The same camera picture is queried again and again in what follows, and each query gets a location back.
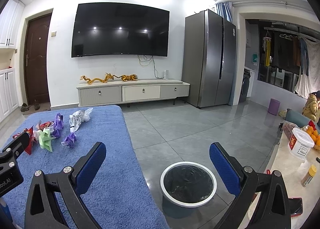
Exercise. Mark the blue fluffy blanket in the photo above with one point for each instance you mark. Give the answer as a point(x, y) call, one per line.
point(118, 197)

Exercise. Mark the person in yellow jacket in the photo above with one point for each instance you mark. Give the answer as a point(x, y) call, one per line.
point(311, 108)

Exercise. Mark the green paper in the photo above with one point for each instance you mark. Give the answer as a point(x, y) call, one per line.
point(45, 139)

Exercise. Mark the white rimmed trash bin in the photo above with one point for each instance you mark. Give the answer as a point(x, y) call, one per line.
point(185, 187)

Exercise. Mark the dark brown entrance door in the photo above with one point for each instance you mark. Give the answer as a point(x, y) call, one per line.
point(35, 60)

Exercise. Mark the wall mounted black television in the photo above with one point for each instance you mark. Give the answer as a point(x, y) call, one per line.
point(107, 28)

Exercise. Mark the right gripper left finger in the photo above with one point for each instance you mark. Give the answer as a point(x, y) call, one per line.
point(43, 209)

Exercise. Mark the white basket with oranges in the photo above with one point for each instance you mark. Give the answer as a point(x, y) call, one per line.
point(300, 143)

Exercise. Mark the purple plastic wrapper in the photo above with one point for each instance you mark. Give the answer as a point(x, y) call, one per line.
point(57, 126)

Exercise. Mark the blue striped curtain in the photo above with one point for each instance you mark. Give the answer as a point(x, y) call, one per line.
point(224, 9)

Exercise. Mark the red cased smartphone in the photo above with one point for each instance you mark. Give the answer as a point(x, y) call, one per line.
point(296, 206)

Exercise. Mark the grey double door refrigerator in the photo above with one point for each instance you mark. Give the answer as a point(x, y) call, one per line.
point(209, 59)

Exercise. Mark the golden tiger figurine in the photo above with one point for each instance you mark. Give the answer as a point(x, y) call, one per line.
point(132, 77)

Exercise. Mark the small purple wrapper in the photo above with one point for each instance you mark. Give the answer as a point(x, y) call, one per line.
point(69, 141)

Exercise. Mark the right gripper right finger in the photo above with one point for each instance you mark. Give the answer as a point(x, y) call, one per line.
point(272, 209)

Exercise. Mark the red snack bag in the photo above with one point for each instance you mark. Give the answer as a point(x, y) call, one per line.
point(32, 135)

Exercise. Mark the white printed plastic bag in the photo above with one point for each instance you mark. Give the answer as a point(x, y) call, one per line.
point(79, 117)

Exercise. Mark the pair of shoes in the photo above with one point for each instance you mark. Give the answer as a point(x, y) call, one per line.
point(26, 107)

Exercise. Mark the golden dragon figurine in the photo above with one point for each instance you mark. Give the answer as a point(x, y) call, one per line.
point(89, 81)

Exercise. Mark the white low tv cabinet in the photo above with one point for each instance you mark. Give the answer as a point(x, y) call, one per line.
point(120, 92)

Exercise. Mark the yellow cap spice bottle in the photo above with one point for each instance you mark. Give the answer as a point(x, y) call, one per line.
point(309, 175)

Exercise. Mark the white wall cabinets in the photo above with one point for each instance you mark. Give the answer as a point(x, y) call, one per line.
point(10, 20)

